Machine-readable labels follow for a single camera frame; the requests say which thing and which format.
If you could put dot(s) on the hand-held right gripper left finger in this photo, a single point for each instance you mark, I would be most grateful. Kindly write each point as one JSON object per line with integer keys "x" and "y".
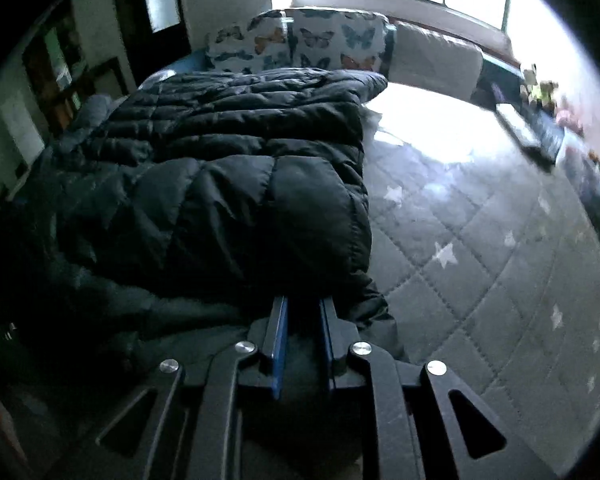
{"x": 280, "y": 345}

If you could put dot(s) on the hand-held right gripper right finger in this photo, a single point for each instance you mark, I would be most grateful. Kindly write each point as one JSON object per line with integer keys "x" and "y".
{"x": 326, "y": 350}

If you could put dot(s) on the black puffer jacket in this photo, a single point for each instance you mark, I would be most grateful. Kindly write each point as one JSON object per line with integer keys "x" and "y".
{"x": 205, "y": 185}

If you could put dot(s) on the grey star quilted blanket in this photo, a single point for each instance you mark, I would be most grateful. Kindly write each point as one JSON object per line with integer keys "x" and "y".
{"x": 480, "y": 270}

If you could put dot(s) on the grey remote control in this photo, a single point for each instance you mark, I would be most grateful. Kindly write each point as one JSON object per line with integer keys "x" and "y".
{"x": 519, "y": 127}

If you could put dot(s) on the butterfly print pillow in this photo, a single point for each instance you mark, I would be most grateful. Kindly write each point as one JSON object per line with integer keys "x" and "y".
{"x": 340, "y": 40}
{"x": 250, "y": 42}

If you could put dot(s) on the dark purple bundle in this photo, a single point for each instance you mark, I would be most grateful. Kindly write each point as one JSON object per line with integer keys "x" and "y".
{"x": 497, "y": 94}

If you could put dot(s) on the white pillow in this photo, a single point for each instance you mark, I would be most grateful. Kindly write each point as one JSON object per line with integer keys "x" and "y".
{"x": 435, "y": 60}

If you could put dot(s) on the clear plastic bag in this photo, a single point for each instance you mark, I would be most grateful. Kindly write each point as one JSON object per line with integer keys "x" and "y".
{"x": 582, "y": 165}

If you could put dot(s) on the dark wooden table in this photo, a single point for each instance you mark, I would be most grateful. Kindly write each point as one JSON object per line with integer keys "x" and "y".
{"x": 112, "y": 72}

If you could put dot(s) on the pink plush toy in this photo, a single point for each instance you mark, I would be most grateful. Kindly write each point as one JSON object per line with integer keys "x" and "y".
{"x": 567, "y": 119}

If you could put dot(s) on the white cabinet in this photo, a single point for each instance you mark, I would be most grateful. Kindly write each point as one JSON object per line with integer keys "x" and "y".
{"x": 20, "y": 130}

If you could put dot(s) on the black and white plush dog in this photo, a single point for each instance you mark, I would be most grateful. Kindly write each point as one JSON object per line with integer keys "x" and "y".
{"x": 530, "y": 77}

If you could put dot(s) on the dark wooden door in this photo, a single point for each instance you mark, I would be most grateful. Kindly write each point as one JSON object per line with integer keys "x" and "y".
{"x": 135, "y": 35}

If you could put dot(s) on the dark wooden shelf unit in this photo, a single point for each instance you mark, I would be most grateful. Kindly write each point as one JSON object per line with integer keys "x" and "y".
{"x": 50, "y": 65}

